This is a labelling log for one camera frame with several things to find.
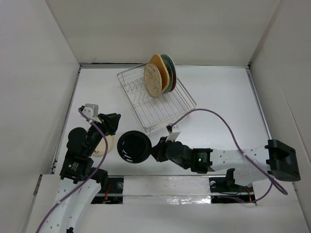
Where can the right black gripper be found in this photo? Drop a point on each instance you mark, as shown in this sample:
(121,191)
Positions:
(158,152)

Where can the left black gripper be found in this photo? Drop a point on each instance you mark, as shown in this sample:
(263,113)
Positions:
(109,121)

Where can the beige bird pattern plate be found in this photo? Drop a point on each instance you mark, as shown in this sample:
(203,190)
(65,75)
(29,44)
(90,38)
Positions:
(153,80)

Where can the square woven bamboo tray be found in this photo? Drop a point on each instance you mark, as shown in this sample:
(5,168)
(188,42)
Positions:
(158,61)

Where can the plain beige plate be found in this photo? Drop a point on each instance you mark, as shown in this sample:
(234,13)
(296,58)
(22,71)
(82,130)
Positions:
(109,145)

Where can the silver wire dish rack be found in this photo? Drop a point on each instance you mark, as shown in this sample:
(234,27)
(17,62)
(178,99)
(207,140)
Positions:
(154,113)

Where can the red and teal plate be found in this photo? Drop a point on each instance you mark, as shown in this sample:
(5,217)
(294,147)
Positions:
(172,64)

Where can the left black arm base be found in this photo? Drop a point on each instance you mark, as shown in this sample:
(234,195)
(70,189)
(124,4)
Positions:
(112,193)

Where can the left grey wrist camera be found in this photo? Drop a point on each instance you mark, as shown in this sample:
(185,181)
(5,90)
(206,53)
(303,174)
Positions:
(89,112)

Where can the black round plate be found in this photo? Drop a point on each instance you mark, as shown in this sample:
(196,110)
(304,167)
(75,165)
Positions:
(134,147)

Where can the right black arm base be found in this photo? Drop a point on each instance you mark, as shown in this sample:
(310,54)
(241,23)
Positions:
(220,191)

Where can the light green flower plate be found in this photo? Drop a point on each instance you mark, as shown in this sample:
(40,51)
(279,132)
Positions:
(170,72)

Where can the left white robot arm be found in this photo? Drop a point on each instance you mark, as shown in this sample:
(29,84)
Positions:
(80,182)

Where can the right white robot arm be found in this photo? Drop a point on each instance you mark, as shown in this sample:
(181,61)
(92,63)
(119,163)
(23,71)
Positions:
(275,160)

